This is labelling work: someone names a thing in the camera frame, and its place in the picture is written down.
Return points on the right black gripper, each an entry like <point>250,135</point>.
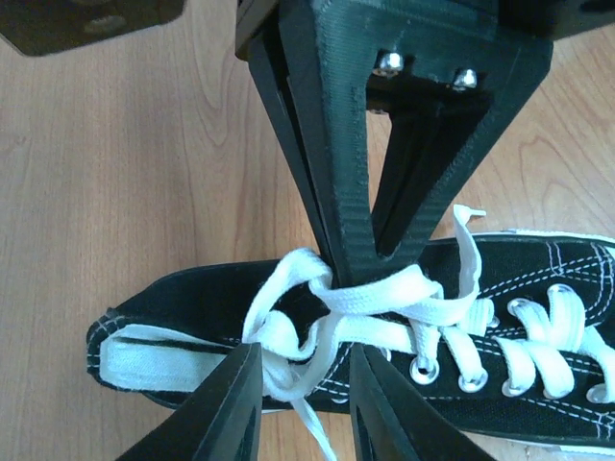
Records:
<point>551,19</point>

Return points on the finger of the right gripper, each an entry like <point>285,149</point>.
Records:
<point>414,96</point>
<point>258,42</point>

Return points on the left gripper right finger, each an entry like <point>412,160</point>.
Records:
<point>391,420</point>

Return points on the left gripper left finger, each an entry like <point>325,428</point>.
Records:
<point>219,421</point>

